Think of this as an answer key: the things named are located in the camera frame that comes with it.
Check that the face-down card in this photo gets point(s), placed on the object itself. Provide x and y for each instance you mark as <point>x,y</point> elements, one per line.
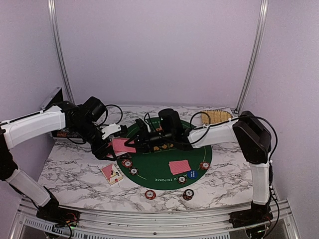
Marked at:
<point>178,167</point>

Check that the aluminium frame post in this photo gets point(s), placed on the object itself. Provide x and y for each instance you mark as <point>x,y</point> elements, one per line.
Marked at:
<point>261,23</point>
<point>59,51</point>

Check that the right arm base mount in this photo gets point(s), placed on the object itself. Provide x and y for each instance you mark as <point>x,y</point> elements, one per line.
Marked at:
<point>248,217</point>

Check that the pink playing card deck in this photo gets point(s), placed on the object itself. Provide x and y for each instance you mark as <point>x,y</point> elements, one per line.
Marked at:
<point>118,144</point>

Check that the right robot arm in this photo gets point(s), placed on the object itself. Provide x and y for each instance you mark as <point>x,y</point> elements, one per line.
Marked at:
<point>194,144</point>

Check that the blue small blind button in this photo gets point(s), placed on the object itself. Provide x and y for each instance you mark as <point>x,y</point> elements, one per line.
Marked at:
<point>192,174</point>

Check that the white red card box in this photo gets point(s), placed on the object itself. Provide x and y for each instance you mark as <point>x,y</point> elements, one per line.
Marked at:
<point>112,174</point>

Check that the dark red poker chip stack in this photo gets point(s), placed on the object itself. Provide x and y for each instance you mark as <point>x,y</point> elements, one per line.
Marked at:
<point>188,194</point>

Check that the black triangular all-in button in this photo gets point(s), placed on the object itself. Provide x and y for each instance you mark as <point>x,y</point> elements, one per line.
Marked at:
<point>124,156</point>

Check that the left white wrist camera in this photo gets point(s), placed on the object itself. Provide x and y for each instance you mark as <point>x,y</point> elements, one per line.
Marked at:
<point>114,130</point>

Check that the round green poker mat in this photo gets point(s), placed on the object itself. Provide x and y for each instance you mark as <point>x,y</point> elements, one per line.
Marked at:
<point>154,172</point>

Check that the woven bamboo tray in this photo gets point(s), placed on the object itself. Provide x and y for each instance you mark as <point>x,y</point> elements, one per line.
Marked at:
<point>215,116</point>

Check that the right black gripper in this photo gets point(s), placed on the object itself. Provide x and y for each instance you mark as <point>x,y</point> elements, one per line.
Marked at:
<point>141,141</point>

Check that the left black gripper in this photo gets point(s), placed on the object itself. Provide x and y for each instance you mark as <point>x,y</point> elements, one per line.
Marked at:
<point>99,154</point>

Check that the dark chips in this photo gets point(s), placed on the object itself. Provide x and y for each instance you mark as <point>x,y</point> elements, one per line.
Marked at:
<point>133,171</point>
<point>182,179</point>

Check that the left aluminium frame post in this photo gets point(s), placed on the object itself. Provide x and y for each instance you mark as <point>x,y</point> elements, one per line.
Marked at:
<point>59,51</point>

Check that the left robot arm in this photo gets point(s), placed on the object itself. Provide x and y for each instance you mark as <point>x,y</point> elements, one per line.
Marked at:
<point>78,118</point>

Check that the front aluminium rail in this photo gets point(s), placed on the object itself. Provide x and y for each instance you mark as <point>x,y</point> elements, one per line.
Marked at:
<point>202,224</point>

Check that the right aluminium frame post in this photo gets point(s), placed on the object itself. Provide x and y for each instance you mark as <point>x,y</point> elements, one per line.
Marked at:
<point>261,23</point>

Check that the aluminium poker chip case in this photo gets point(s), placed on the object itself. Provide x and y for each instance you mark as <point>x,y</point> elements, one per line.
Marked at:
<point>56,96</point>

